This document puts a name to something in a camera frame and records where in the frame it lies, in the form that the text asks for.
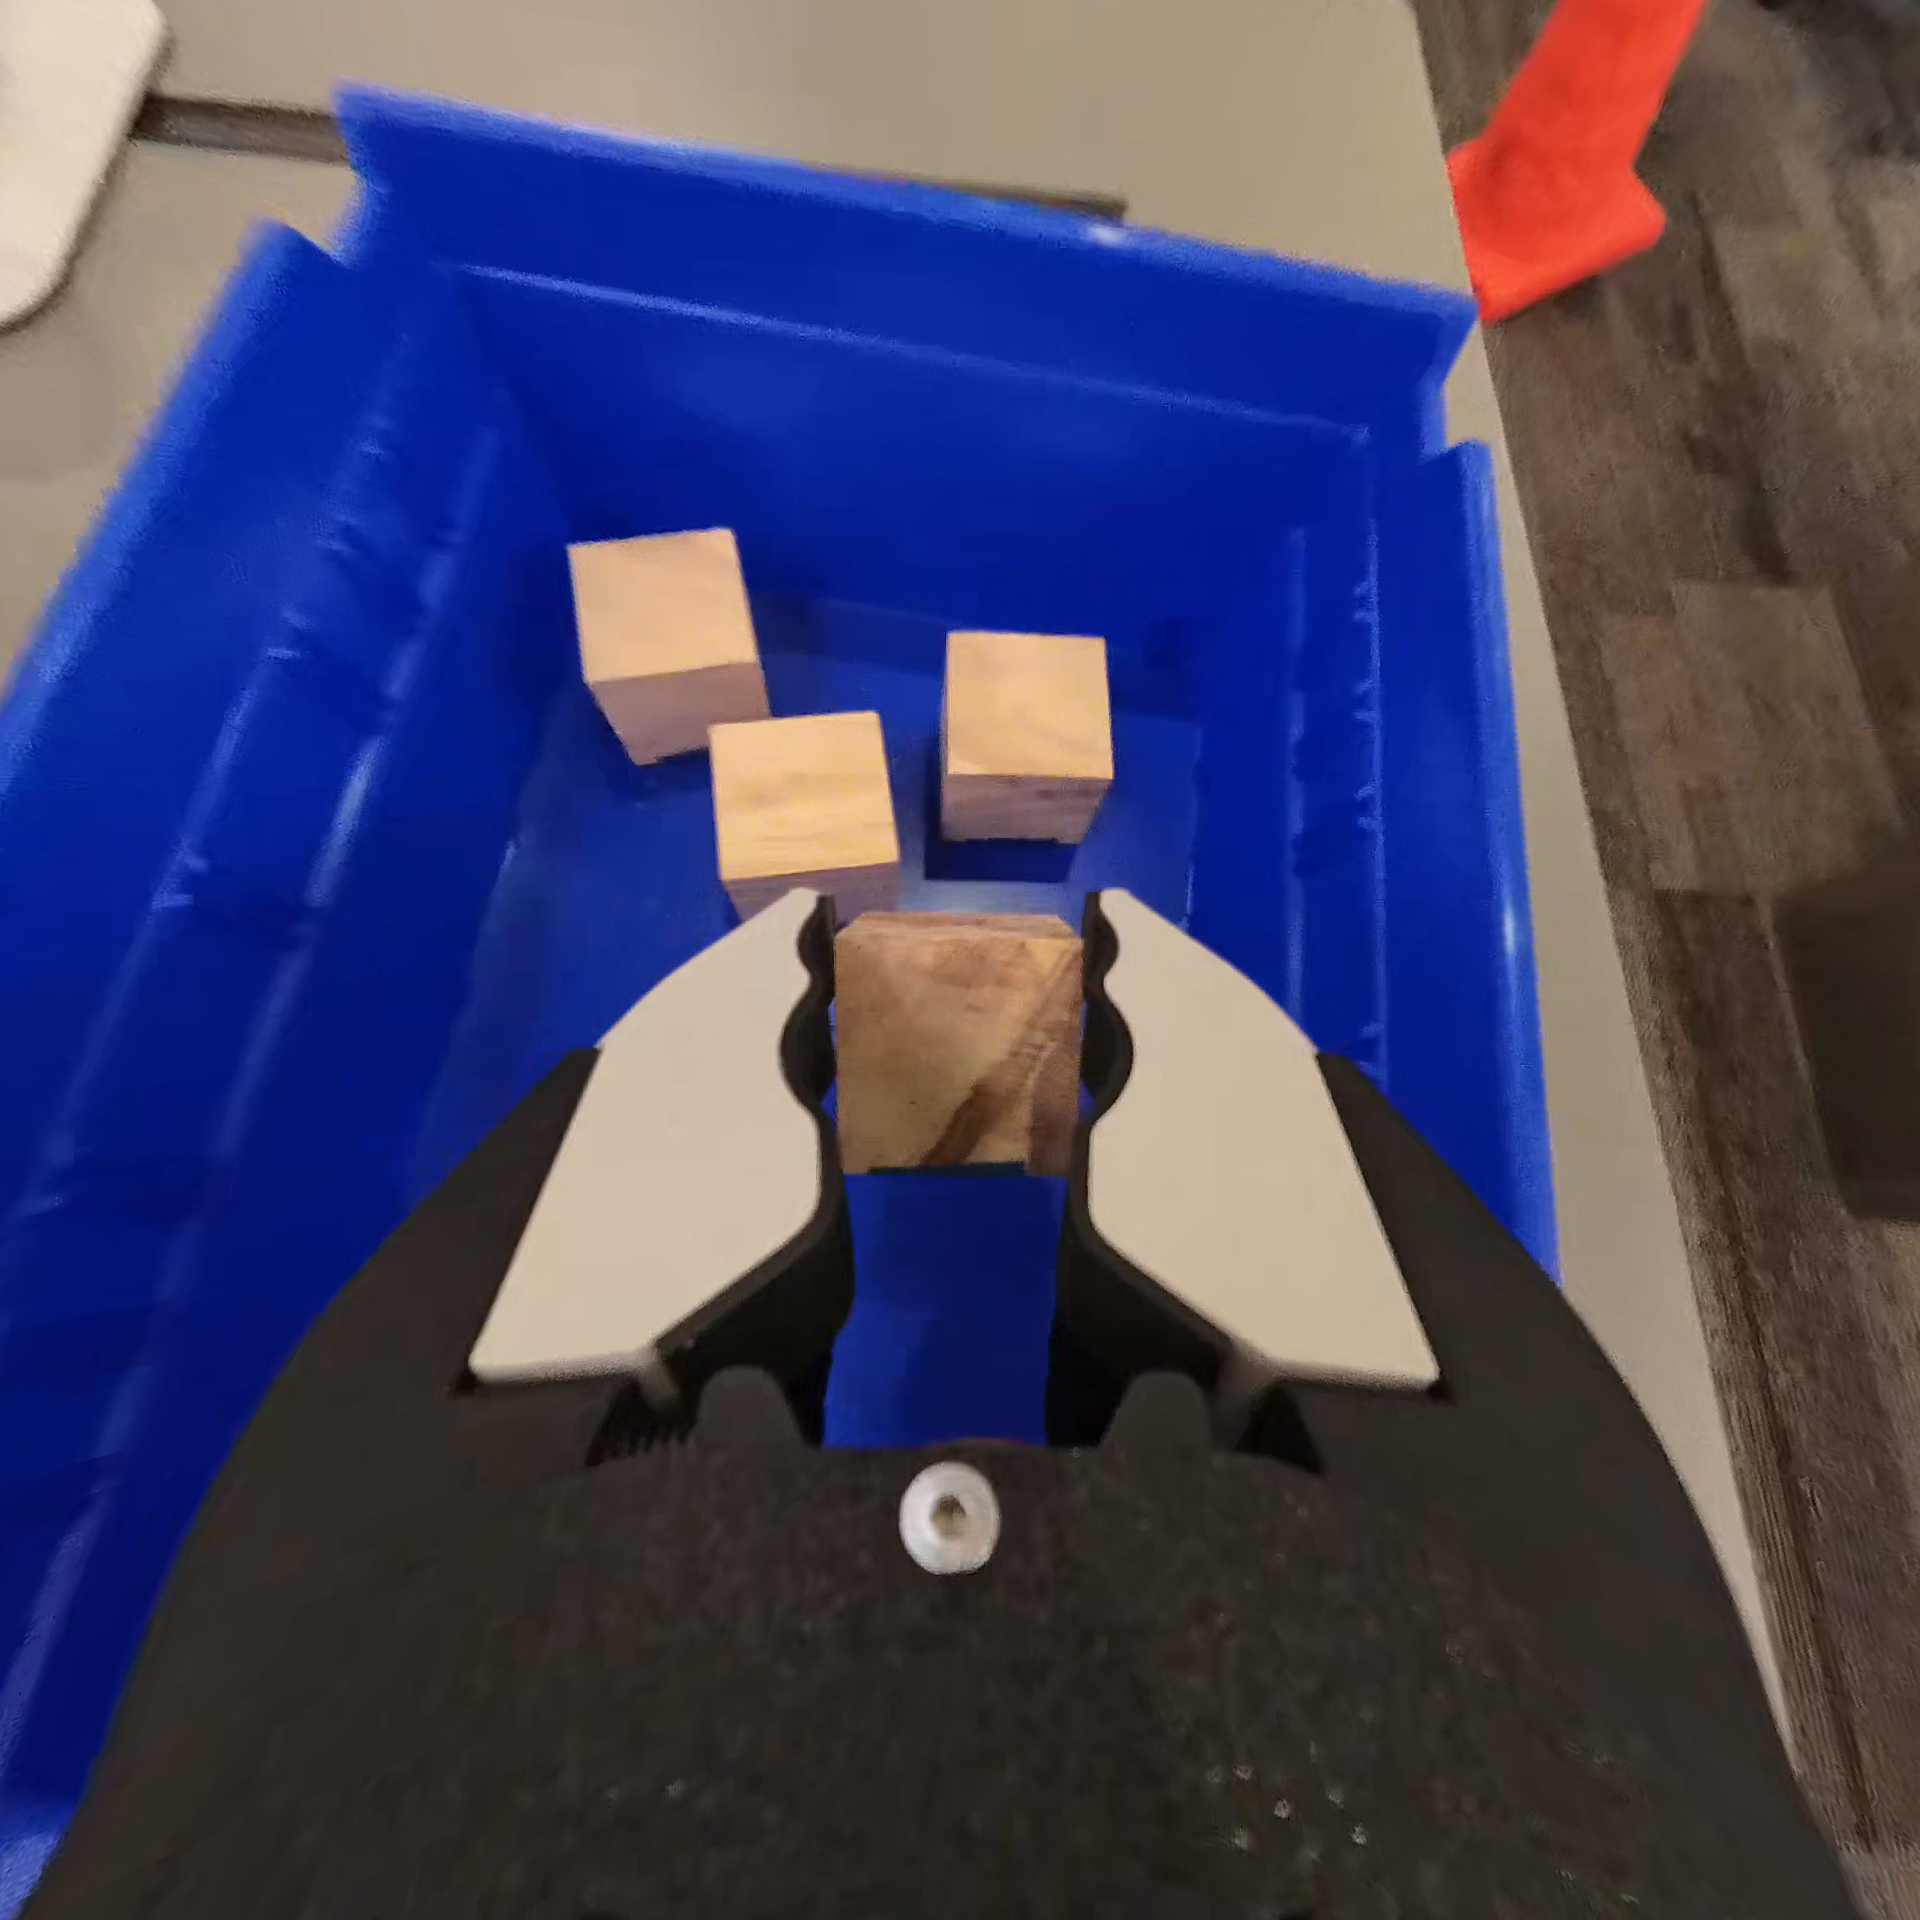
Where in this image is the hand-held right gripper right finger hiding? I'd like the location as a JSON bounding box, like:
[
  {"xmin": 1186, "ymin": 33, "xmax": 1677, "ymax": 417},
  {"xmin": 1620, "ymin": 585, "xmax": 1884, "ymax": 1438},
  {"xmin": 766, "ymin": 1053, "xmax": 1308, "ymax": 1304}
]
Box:
[{"xmin": 1050, "ymin": 886, "xmax": 1443, "ymax": 1454}]

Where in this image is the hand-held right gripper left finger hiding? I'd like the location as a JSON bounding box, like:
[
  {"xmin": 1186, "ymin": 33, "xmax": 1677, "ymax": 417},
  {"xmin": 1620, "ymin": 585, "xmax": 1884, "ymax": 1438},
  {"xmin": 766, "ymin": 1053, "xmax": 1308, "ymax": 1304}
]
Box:
[{"xmin": 468, "ymin": 886, "xmax": 858, "ymax": 1454}]

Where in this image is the blue plastic bin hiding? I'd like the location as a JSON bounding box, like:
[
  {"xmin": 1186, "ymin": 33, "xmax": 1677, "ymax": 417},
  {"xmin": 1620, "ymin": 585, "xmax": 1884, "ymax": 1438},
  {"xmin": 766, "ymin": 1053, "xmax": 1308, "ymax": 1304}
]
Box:
[{"xmin": 0, "ymin": 81, "xmax": 1562, "ymax": 1892}]

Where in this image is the grey desk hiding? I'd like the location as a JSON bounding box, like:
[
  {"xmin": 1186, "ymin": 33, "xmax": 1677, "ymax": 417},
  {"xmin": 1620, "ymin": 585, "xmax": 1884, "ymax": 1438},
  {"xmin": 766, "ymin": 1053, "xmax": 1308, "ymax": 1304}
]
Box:
[{"xmin": 0, "ymin": 0, "xmax": 1801, "ymax": 1771}]

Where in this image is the dark grey box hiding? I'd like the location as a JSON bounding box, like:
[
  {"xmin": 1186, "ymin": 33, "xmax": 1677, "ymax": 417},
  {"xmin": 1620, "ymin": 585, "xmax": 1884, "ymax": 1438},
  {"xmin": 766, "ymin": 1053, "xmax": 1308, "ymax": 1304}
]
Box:
[{"xmin": 1776, "ymin": 861, "xmax": 1920, "ymax": 1215}]

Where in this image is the orange traffic cone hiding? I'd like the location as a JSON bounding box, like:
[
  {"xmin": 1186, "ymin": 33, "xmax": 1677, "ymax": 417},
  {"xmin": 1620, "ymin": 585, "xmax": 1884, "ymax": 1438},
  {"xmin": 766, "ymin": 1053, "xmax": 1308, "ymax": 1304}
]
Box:
[{"xmin": 1444, "ymin": 0, "xmax": 1713, "ymax": 324}]

